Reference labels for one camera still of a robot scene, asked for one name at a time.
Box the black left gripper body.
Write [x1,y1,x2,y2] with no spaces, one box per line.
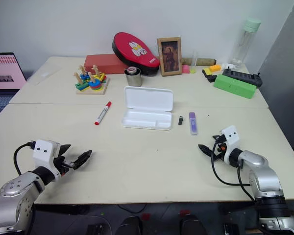
[53,146,76,176]

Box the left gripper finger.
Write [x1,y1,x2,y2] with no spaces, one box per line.
[59,144,72,156]
[72,149,93,170]

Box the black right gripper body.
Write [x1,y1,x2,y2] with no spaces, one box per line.
[211,135,228,163]

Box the purple capped tube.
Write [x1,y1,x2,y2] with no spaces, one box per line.
[189,112,198,136]

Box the white plastic case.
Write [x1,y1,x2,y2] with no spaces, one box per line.
[121,86,174,131]

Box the red whiteboard marker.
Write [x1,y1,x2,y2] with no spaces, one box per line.
[94,101,113,126]

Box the green foam block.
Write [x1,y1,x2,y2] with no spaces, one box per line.
[213,74,257,100]

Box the small black gadget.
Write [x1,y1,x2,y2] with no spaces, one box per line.
[202,69,218,85]

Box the black power strip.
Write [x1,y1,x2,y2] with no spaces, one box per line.
[221,69,264,89]

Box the wooden colourful stacking toy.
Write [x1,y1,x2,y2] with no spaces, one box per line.
[73,64,110,96]

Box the dark square shape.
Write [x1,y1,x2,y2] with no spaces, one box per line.
[86,222,109,235]

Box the dark rounded shape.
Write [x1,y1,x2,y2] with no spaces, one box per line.
[121,216,142,235]
[179,213,207,235]

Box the red rectangular box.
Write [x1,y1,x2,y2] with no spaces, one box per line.
[84,53,128,75]

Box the open laptop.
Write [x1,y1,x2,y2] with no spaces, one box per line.
[0,52,27,124]

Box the metal cup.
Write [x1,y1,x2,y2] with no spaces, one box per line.
[124,68,142,87]

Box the clear green-lidded water bottle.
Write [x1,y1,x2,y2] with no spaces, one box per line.
[231,17,262,67]

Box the red oval punching pad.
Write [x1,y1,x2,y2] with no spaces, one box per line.
[112,32,161,76]

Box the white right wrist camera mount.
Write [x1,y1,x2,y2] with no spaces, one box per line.
[220,125,241,164]

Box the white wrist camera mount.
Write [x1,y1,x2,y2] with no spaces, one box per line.
[220,125,241,164]
[32,139,62,177]

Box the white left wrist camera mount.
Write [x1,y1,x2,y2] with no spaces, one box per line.
[32,139,62,177]

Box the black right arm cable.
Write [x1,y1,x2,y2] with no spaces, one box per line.
[210,141,257,202]

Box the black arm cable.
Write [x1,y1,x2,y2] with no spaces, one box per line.
[210,141,257,202]
[13,141,36,176]

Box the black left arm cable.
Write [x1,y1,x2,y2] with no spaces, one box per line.
[13,141,36,176]

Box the black cable under table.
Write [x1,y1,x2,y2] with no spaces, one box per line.
[117,203,147,214]

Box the wooden picture frame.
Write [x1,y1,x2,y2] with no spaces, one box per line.
[156,37,183,77]

